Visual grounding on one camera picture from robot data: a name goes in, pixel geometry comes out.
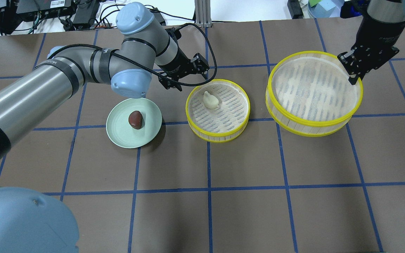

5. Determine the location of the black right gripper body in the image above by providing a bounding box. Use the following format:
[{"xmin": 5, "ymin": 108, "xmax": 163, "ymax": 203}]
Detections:
[{"xmin": 337, "ymin": 16, "xmax": 405, "ymax": 78}]

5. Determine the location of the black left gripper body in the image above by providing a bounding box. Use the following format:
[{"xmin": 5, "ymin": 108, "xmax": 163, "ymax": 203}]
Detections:
[{"xmin": 158, "ymin": 53, "xmax": 209, "ymax": 92}]

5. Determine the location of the white bun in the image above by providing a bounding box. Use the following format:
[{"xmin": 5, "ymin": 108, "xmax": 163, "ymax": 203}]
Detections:
[{"xmin": 202, "ymin": 91, "xmax": 220, "ymax": 109}]

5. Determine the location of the yellow steamer top layer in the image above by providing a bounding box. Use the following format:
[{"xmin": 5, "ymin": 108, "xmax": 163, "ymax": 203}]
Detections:
[{"xmin": 265, "ymin": 50, "xmax": 363, "ymax": 137}]

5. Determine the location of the yellow steamer layer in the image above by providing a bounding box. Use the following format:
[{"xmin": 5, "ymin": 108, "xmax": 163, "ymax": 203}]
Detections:
[
  {"xmin": 265, "ymin": 50, "xmax": 363, "ymax": 137},
  {"xmin": 185, "ymin": 79, "xmax": 251, "ymax": 143}
]

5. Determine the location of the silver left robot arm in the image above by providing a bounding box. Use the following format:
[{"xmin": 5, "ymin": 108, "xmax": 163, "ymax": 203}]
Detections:
[{"xmin": 0, "ymin": 2, "xmax": 209, "ymax": 253}]

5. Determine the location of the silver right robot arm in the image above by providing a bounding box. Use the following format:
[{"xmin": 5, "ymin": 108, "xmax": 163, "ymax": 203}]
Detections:
[{"xmin": 337, "ymin": 0, "xmax": 405, "ymax": 85}]

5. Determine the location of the yellow steamer bottom layer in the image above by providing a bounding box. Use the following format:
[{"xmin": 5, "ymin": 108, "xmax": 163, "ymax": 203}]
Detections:
[{"xmin": 185, "ymin": 79, "xmax": 251, "ymax": 143}]

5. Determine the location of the blue foam cube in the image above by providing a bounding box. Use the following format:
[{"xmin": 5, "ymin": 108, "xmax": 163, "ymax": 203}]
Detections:
[{"xmin": 316, "ymin": 0, "xmax": 336, "ymax": 15}]

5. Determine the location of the blue plate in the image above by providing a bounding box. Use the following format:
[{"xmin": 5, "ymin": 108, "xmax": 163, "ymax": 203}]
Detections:
[{"xmin": 308, "ymin": 0, "xmax": 347, "ymax": 19}]

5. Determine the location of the brown bun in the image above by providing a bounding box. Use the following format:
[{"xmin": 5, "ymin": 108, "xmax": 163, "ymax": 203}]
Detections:
[{"xmin": 128, "ymin": 110, "xmax": 143, "ymax": 130}]

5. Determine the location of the green foam cube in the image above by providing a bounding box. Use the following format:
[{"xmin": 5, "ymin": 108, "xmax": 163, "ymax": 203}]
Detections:
[{"xmin": 308, "ymin": 0, "xmax": 321, "ymax": 7}]

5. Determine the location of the light green plate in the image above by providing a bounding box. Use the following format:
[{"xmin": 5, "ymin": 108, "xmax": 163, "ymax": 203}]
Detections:
[{"xmin": 106, "ymin": 98, "xmax": 162, "ymax": 149}]

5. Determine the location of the aluminium frame post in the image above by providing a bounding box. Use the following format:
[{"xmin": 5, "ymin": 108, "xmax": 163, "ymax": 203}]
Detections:
[{"xmin": 194, "ymin": 0, "xmax": 212, "ymax": 28}]

